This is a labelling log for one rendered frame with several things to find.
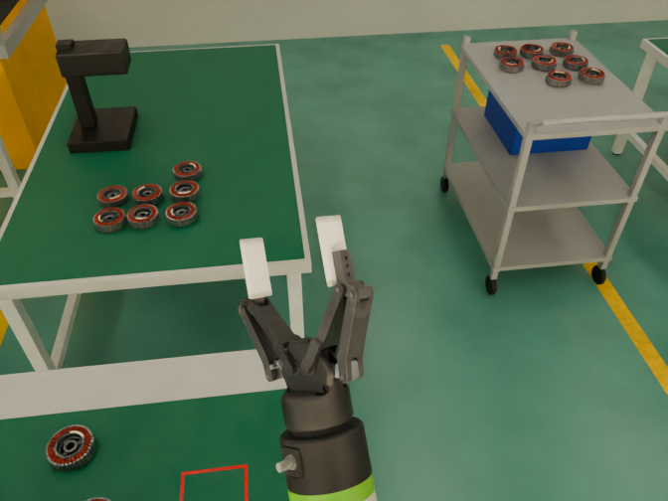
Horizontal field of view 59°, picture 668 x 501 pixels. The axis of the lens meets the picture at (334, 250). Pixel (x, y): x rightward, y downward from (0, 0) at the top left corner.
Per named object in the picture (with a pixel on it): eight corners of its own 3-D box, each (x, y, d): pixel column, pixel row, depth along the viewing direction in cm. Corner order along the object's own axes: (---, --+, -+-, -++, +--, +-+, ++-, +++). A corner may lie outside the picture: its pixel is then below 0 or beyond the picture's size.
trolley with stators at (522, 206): (532, 179, 366) (577, 14, 299) (608, 295, 292) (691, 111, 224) (437, 186, 360) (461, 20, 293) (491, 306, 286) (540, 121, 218)
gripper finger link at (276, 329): (321, 360, 65) (316, 368, 66) (268, 291, 71) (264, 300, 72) (294, 368, 62) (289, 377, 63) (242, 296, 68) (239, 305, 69)
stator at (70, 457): (78, 478, 142) (73, 470, 140) (40, 463, 145) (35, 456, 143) (105, 438, 150) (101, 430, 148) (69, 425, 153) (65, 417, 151)
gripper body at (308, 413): (320, 438, 58) (304, 344, 58) (268, 431, 64) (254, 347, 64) (372, 416, 63) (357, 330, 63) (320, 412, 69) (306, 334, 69)
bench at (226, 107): (285, 155, 386) (278, 43, 336) (315, 391, 250) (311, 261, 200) (113, 167, 376) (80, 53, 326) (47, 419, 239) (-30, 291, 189)
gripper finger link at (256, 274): (272, 295, 70) (268, 295, 70) (262, 237, 70) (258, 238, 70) (251, 298, 68) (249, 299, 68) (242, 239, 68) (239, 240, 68)
